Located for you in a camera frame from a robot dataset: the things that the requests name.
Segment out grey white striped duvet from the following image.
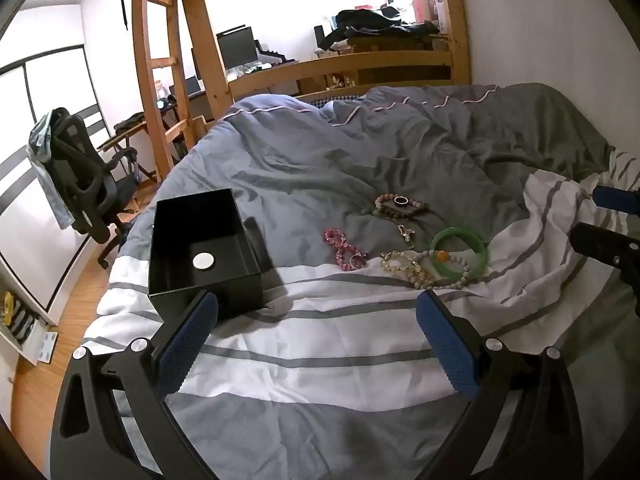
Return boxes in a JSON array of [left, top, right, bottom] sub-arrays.
[[82, 82, 640, 480]]

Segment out black box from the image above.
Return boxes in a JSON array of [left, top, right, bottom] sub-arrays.
[[148, 188, 264, 322]]

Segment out wooden ladder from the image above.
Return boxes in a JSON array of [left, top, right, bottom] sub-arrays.
[[131, 0, 192, 184]]

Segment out pink bead bracelet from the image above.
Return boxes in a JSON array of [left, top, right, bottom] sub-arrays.
[[323, 228, 369, 274]]

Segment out white flat box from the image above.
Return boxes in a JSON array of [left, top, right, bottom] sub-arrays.
[[20, 327, 59, 366]]

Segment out black computer monitor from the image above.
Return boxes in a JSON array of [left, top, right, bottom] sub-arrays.
[[216, 24, 259, 69]]

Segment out pile of dark clothes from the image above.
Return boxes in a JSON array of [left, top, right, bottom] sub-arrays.
[[320, 8, 441, 51]]

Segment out white sliding door wardrobe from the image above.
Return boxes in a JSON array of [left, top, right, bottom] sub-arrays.
[[0, 45, 109, 317]]

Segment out wooden folding table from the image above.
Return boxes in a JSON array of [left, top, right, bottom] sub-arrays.
[[97, 112, 166, 181]]

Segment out wooden bunk bed frame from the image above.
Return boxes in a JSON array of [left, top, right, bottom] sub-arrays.
[[175, 0, 473, 133]]

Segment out yellow crystal bead bracelet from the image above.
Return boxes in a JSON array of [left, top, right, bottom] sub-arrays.
[[379, 251, 436, 289]]

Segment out green jade bangle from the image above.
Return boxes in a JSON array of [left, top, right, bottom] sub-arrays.
[[429, 227, 489, 281]]

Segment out checked bed sheet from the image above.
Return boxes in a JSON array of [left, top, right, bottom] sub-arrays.
[[295, 91, 366, 109]]

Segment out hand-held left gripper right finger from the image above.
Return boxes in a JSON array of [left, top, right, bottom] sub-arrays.
[[415, 287, 588, 480]]

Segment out black office chair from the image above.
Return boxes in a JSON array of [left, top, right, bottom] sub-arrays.
[[47, 107, 141, 270]]

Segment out brown bead bracelet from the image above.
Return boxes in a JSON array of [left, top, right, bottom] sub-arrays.
[[361, 192, 431, 221]]

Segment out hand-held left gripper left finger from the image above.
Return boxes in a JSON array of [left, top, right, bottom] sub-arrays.
[[50, 290, 221, 480]]

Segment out light blue garment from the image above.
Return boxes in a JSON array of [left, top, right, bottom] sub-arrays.
[[27, 110, 74, 229]]

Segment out pale bead bracelet orange bead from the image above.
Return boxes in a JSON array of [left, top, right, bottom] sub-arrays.
[[400, 248, 474, 291]]

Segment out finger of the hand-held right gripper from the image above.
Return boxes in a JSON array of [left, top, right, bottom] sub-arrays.
[[593, 184, 640, 217], [570, 221, 640, 317]]

